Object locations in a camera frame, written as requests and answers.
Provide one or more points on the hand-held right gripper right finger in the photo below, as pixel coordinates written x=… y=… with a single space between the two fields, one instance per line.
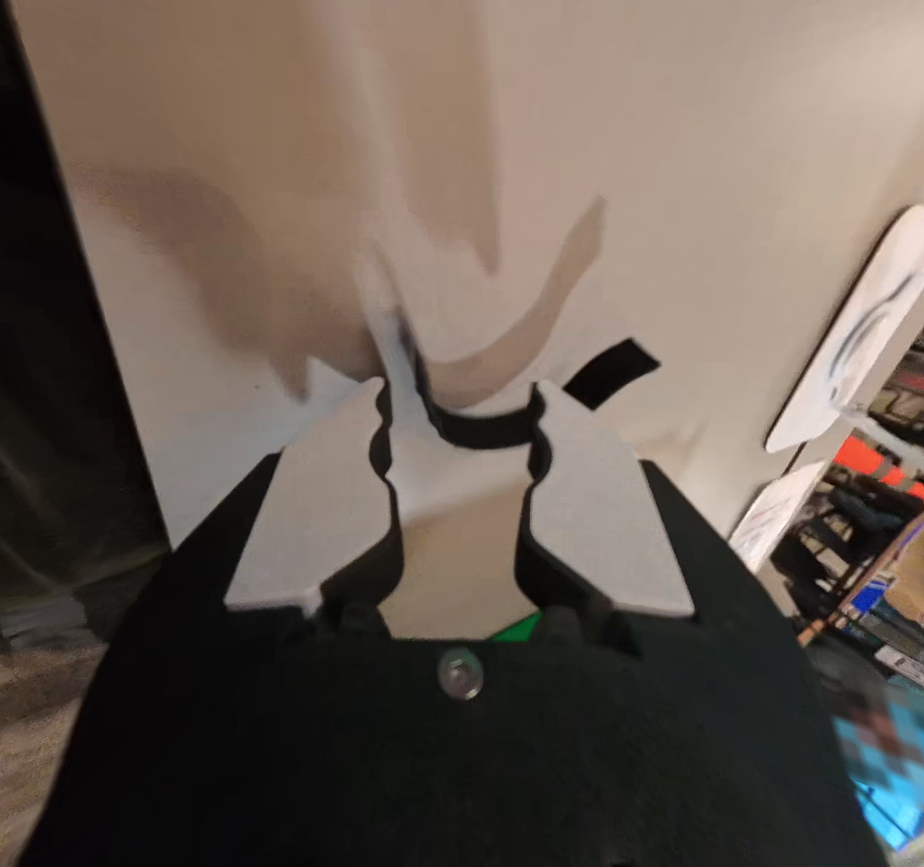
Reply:
x=606 y=528

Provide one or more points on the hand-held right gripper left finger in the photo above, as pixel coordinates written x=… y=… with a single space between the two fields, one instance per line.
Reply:
x=310 y=520

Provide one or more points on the green plastic bin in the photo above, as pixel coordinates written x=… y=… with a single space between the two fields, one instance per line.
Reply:
x=520 y=629

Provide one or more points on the laminated printed sheet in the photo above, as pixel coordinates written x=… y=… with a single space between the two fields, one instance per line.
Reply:
x=776 y=513

